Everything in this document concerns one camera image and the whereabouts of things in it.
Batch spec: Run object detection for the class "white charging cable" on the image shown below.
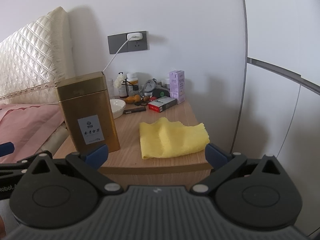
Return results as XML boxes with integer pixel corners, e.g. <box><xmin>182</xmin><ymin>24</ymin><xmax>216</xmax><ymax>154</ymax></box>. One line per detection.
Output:
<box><xmin>102</xmin><ymin>39</ymin><xmax>130</xmax><ymax>72</ymax></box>

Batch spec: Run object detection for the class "wooden nightstand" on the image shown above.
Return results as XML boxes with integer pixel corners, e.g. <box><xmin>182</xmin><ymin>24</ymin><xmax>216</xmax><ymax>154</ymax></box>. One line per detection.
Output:
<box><xmin>51</xmin><ymin>96</ymin><xmax>214</xmax><ymax>188</ymax></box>

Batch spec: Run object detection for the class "white ceramic bowl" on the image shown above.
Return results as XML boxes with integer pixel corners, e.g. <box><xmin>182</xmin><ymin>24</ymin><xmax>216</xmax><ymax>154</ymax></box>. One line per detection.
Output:
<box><xmin>109</xmin><ymin>99</ymin><xmax>126</xmax><ymax>119</ymax></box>

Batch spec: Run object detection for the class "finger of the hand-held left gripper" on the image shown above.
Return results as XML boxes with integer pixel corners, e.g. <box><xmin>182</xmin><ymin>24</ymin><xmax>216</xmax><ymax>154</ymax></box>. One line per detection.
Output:
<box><xmin>0</xmin><ymin>142</ymin><xmax>15</xmax><ymax>157</ymax></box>
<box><xmin>0</xmin><ymin>155</ymin><xmax>44</xmax><ymax>178</ymax></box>

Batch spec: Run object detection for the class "cream quilted headboard cushion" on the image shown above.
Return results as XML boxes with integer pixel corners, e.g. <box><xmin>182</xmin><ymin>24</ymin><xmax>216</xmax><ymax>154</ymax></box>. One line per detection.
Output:
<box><xmin>0</xmin><ymin>6</ymin><xmax>75</xmax><ymax>105</ymax></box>

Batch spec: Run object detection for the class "purple carton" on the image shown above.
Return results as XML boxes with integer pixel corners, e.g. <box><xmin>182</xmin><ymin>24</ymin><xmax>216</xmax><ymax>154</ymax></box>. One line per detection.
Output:
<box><xmin>169</xmin><ymin>70</ymin><xmax>186</xmax><ymax>105</ymax></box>

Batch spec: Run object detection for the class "beige mattress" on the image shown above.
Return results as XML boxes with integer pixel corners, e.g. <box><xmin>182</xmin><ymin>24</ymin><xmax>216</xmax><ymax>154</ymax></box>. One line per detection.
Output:
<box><xmin>41</xmin><ymin>124</ymin><xmax>69</xmax><ymax>157</ymax></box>

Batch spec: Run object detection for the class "yellow cleaning cloth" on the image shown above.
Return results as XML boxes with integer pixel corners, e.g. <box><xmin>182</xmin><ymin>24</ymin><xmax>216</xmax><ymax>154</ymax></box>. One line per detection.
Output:
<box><xmin>139</xmin><ymin>117</ymin><xmax>210</xmax><ymax>160</ymax></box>

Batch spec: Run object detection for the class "white wardrobe with grey trim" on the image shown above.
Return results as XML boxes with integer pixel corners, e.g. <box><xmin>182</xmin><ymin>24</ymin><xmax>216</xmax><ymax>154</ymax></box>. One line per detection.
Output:
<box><xmin>231</xmin><ymin>0</ymin><xmax>320</xmax><ymax>240</ymax></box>

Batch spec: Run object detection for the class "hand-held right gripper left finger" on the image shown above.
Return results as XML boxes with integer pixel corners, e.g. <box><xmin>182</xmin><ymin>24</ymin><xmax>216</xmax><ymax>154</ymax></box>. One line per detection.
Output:
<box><xmin>25</xmin><ymin>144</ymin><xmax>123</xmax><ymax>193</ymax></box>

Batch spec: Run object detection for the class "grey wall socket panel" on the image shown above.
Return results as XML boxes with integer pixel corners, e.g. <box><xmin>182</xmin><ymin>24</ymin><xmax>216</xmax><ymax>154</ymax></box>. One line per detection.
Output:
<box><xmin>108</xmin><ymin>31</ymin><xmax>150</xmax><ymax>54</ymax></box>

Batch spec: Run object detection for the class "red and white box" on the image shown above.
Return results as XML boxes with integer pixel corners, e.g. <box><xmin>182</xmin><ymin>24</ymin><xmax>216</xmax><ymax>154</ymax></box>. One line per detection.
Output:
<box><xmin>148</xmin><ymin>97</ymin><xmax>178</xmax><ymax>112</ymax></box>

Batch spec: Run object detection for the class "white pill bottle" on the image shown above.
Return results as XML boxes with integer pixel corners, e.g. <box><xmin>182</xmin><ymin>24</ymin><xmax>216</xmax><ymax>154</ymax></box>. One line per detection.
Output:
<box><xmin>126</xmin><ymin>72</ymin><xmax>139</xmax><ymax>90</ymax></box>

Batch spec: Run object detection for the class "white flower reed diffuser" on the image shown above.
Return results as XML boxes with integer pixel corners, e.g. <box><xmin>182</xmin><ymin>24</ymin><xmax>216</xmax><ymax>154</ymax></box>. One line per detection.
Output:
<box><xmin>114</xmin><ymin>72</ymin><xmax>128</xmax><ymax>98</ymax></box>

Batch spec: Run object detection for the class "dark brown pen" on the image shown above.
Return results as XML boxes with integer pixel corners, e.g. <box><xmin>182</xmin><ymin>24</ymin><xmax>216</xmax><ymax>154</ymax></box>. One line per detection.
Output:
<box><xmin>124</xmin><ymin>107</ymin><xmax>147</xmax><ymax>115</ymax></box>

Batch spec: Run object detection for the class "gold tea tin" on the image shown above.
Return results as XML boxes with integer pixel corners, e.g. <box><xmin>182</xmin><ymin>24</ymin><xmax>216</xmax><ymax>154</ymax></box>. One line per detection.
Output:
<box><xmin>55</xmin><ymin>71</ymin><xmax>121</xmax><ymax>155</ymax></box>

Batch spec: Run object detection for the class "clear glass cup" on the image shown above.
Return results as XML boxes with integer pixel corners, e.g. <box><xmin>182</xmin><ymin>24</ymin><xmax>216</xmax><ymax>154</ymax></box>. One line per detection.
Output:
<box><xmin>107</xmin><ymin>78</ymin><xmax>116</xmax><ymax>100</ymax></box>

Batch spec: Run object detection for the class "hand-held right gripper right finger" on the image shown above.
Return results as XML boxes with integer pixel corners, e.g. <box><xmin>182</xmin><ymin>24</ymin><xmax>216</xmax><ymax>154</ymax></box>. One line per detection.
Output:
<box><xmin>191</xmin><ymin>143</ymin><xmax>288</xmax><ymax>193</ymax></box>

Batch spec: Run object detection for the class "pink bedsheet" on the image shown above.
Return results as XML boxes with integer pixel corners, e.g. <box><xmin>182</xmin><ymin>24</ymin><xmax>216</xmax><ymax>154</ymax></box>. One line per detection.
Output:
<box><xmin>0</xmin><ymin>102</ymin><xmax>67</xmax><ymax>165</ymax></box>

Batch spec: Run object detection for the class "grey plush toy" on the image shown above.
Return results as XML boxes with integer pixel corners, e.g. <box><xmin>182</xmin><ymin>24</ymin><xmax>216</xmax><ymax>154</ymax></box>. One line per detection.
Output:
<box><xmin>142</xmin><ymin>79</ymin><xmax>160</xmax><ymax>96</ymax></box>

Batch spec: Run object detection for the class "black box with green mark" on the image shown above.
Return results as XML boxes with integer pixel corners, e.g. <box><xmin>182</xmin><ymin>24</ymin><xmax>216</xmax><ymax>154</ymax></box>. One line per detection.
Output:
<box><xmin>152</xmin><ymin>87</ymin><xmax>171</xmax><ymax>98</ymax></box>

